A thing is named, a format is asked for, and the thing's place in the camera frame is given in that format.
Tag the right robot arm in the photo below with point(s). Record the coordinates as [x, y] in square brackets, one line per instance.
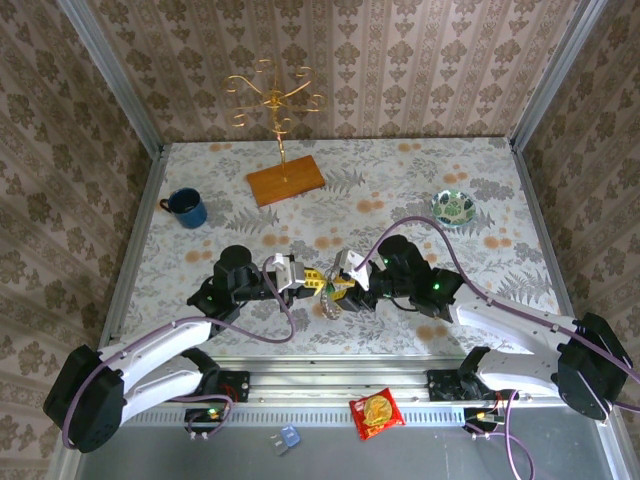
[500, 325]

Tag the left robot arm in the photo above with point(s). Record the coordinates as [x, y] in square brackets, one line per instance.
[160, 385]

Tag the dark blue mug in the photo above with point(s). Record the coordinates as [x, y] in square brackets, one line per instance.
[187, 207]

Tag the leaf-patterned bowl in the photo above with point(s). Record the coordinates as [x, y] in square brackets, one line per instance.
[452, 207]

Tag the gold stand with wooden base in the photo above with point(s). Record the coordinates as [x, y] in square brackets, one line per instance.
[285, 182]

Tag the red snack packet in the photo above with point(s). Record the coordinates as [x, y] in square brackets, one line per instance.
[375, 412]

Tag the left connector board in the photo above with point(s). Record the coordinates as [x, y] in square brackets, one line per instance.
[205, 414]

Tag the connector board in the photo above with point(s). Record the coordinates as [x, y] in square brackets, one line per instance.
[480, 416]
[205, 414]

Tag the small blue grey packet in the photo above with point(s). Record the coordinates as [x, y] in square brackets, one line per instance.
[286, 439]

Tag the right connector board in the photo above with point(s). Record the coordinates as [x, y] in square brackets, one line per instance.
[480, 416]

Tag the grey metal panel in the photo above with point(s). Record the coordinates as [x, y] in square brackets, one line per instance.
[400, 455]

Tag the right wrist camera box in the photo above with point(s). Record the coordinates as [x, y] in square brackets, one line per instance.
[350, 262]

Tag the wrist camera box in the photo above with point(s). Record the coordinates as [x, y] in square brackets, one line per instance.
[282, 272]
[350, 262]

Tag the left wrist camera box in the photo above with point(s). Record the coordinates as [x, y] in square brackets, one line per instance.
[282, 272]

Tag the aluminium front rail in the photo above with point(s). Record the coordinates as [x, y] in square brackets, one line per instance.
[325, 385]

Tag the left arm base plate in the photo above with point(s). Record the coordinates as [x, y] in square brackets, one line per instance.
[235, 385]

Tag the aluminium side rail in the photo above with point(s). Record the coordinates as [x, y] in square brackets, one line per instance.
[546, 240]
[135, 245]

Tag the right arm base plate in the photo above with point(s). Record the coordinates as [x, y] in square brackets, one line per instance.
[440, 387]

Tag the aluminium corner post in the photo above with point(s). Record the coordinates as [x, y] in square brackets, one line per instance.
[115, 75]
[555, 70]

